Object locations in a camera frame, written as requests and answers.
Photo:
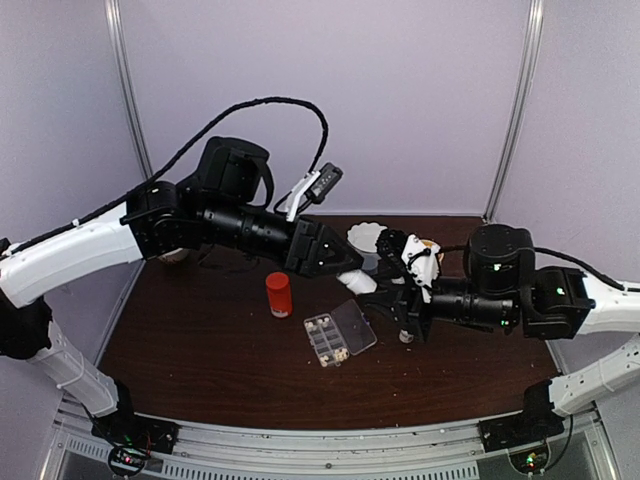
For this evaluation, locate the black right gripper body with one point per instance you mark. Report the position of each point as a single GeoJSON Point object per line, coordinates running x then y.
{"type": "Point", "coordinates": [489, 313]}

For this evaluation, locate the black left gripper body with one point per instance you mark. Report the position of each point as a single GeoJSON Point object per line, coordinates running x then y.
{"type": "Point", "coordinates": [228, 221]}

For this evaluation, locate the orange pill bottle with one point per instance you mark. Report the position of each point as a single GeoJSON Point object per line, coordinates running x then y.
{"type": "Point", "coordinates": [279, 294]}

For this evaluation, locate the grey cap pill bottle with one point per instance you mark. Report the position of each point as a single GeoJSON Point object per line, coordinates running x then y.
{"type": "Point", "coordinates": [370, 262]}

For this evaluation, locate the clear plastic pill organizer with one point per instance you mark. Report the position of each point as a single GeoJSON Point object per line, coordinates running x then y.
{"type": "Point", "coordinates": [339, 334]}

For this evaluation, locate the small white dropper bottle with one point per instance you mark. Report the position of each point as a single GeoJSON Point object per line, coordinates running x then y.
{"type": "Point", "coordinates": [358, 282]}

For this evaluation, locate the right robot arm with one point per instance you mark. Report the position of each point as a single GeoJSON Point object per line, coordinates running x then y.
{"type": "Point", "coordinates": [569, 298]}

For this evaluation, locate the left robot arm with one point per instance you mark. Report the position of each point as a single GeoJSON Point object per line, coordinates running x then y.
{"type": "Point", "coordinates": [131, 230]}

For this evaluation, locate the white ceramic bowl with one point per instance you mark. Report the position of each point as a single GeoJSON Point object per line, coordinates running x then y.
{"type": "Point", "coordinates": [174, 257]}

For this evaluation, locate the small white pill bottle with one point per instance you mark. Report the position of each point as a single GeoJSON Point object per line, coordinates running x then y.
{"type": "Point", "coordinates": [406, 337]}

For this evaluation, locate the white scalloped bowl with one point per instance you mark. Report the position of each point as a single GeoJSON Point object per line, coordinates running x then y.
{"type": "Point", "coordinates": [363, 236]}

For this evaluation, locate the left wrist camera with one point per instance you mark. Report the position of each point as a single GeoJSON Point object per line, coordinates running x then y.
{"type": "Point", "coordinates": [312, 189]}

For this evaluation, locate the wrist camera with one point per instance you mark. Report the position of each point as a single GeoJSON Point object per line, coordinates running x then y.
{"type": "Point", "coordinates": [417, 260]}
{"type": "Point", "coordinates": [312, 189]}

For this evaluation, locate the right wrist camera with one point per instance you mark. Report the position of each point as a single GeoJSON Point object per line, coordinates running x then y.
{"type": "Point", "coordinates": [417, 260]}

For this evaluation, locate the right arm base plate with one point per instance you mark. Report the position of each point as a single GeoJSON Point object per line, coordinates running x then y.
{"type": "Point", "coordinates": [519, 429]}

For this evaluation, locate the left aluminium frame post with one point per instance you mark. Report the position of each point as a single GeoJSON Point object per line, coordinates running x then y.
{"type": "Point", "coordinates": [118, 42]}

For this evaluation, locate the aluminium frame post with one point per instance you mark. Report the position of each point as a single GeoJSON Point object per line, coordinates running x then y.
{"type": "Point", "coordinates": [118, 42]}
{"type": "Point", "coordinates": [527, 69]}

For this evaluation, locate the right aluminium frame post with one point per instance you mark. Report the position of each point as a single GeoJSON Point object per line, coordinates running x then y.
{"type": "Point", "coordinates": [527, 69]}

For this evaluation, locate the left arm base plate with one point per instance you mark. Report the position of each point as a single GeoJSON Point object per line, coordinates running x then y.
{"type": "Point", "coordinates": [145, 434]}

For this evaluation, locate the aluminium front rail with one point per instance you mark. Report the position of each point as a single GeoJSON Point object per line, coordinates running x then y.
{"type": "Point", "coordinates": [451, 450]}

